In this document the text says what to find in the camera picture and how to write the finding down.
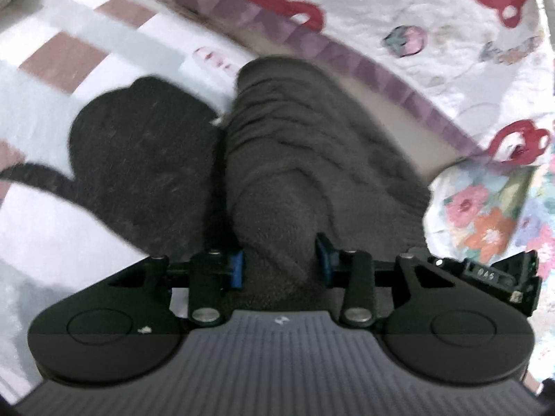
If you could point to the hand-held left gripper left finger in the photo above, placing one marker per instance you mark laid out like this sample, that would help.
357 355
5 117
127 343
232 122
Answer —
236 271

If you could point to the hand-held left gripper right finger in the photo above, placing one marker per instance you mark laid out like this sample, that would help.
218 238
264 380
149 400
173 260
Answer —
324 264

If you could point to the dark brown knit sweater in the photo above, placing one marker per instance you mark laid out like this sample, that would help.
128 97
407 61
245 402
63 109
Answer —
295 147

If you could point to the floral print cloth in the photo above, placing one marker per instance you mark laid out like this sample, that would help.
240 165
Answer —
481 216

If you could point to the black cloth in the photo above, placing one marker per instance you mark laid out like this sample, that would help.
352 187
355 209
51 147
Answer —
138 151

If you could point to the checkered bed mat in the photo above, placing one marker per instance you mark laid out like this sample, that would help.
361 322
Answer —
56 108

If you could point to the white bear print quilt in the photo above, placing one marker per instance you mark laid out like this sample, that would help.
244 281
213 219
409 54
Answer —
390 0

